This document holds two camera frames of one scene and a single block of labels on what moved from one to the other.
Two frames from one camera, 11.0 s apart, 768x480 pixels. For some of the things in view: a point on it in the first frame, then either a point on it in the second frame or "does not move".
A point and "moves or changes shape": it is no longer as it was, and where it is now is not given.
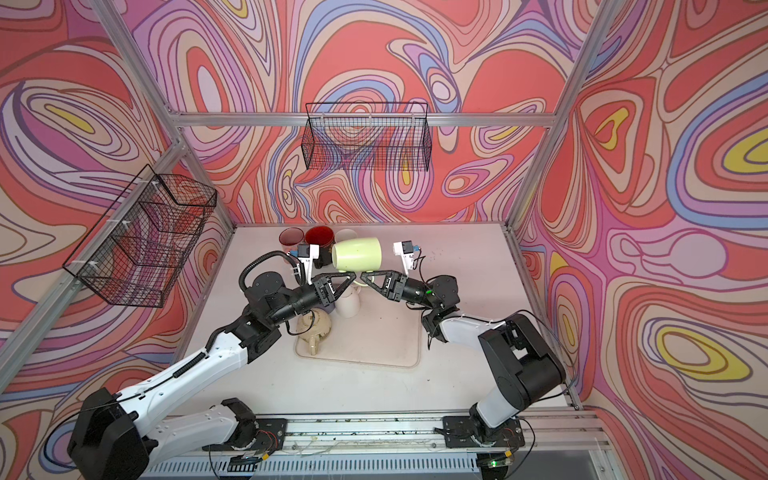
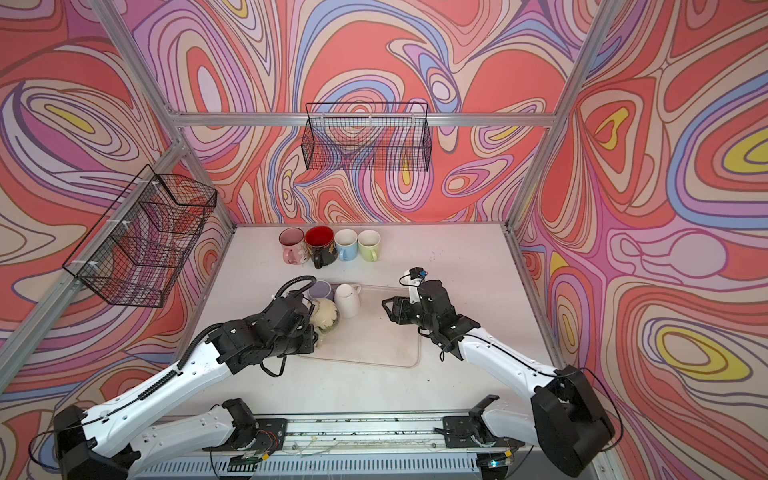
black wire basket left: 137,251 does not move
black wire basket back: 372,136 does not move
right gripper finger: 393,283 to 394,314
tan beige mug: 314,326 moves or changes shape
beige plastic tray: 385,332 does not move
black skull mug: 323,237 does not move
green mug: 358,255 moves or changes shape
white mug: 348,303 does not move
